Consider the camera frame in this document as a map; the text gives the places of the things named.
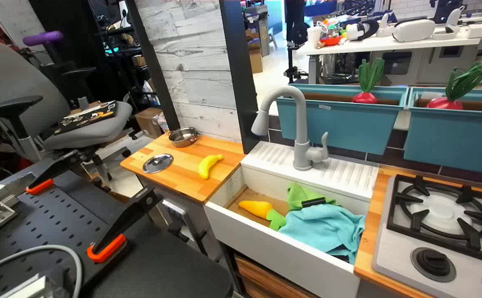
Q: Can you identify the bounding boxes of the yellow toy banana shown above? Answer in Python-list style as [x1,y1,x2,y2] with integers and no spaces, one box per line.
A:
[198,153,226,181]

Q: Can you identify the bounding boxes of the grey kitchen faucet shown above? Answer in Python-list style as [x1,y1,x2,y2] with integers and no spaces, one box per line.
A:
[251,85,332,172]

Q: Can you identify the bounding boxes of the small metal bowl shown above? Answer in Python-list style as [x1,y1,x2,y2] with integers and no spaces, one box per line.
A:
[142,153,176,174]

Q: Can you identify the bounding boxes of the small silver pot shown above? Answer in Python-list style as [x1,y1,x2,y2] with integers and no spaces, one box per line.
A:
[168,126,203,149]

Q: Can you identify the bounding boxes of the wooden counter board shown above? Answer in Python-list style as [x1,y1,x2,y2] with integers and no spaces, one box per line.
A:
[120,131,248,206]

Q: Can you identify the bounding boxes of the orange toy carrot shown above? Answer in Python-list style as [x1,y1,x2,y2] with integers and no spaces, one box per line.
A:
[238,199,289,232]

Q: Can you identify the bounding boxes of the green cloth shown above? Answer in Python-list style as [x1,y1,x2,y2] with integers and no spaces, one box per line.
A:
[286,182,339,212]

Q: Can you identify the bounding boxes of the brown cardboard box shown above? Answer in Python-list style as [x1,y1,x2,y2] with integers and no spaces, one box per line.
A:
[133,106,168,139]

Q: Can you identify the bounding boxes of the teal planter box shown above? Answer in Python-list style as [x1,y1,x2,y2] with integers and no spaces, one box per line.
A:
[276,81,411,158]
[403,86,482,179]

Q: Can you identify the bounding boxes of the white toy sink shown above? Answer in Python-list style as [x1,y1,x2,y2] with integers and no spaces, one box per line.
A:
[204,139,382,298]

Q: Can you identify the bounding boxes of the teal cloth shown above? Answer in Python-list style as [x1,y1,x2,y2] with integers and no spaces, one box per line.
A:
[279,204,367,265]

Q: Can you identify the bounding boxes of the red toy radish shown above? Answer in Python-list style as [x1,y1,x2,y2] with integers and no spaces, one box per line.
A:
[426,62,482,111]
[352,57,387,106]

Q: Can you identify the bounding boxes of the colourful toy pile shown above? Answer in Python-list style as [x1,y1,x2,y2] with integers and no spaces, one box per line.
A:
[315,19,347,48]

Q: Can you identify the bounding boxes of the wooden counter around stove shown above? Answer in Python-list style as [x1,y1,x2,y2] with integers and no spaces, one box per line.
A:
[354,164,482,298]

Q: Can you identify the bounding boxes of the tools on chair seat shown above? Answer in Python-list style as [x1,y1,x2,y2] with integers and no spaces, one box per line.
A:
[55,100,120,136]

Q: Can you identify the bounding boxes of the white background table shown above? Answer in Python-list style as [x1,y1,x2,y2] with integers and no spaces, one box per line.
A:
[296,32,482,85]

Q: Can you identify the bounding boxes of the grey toy stove top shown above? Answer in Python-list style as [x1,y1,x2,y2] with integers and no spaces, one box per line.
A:
[372,172,482,298]

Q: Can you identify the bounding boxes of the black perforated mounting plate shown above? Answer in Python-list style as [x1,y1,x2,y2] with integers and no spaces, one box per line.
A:
[0,164,238,298]

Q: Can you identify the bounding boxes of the white rounded device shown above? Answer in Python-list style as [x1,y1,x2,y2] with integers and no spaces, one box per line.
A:
[392,19,438,45]

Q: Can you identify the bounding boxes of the black stove knob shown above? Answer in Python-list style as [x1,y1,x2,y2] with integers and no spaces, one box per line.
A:
[411,245,458,285]

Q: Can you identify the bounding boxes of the grey office chair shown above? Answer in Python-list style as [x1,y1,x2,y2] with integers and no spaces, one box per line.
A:
[0,42,135,163]

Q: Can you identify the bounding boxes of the black stove grate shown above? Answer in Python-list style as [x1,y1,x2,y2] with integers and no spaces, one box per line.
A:
[387,174,482,269]

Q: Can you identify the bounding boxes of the black vertical post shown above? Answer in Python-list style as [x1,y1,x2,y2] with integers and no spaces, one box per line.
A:
[219,0,262,156]

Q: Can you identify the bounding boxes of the black diagonal frame bar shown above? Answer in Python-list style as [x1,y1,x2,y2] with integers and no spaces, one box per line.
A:
[125,0,183,134]

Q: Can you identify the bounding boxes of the black clamp orange handle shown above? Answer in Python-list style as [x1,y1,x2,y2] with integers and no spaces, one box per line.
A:
[87,187,165,265]
[24,149,89,197]

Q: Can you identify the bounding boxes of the grey cable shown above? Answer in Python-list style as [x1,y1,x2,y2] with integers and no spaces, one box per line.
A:
[0,244,85,298]

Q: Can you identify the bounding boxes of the purple handle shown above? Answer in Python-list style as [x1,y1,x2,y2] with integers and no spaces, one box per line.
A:
[22,30,65,48]

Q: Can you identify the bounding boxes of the white bracket block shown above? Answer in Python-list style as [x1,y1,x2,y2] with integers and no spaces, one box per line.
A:
[0,273,49,298]

